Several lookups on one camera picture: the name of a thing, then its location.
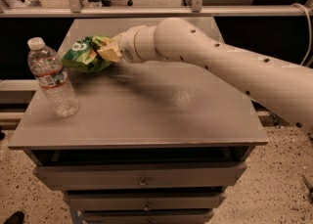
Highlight grey drawer cabinet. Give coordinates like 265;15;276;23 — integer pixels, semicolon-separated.
8;17;269;224

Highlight clear plastic water bottle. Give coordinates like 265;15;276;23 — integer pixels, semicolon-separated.
27;37;79;117

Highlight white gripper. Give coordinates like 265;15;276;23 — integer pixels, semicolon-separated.
97;25;158;64

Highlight black shoe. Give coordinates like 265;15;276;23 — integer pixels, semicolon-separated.
3;211;24;224

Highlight green rice chip bag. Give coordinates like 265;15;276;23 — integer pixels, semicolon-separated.
62;35;112;73

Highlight grey drawer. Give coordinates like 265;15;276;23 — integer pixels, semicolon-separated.
64;193;226;211
83;210;213;224
33;162;246;191

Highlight top grey drawer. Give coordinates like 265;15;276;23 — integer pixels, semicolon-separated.
33;162;246;191

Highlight middle grey drawer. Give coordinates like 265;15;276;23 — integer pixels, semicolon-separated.
64;193;226;211

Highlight bottom grey drawer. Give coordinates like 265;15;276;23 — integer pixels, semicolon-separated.
83;210;213;224

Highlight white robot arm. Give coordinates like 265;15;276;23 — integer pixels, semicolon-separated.
98;18;313;133

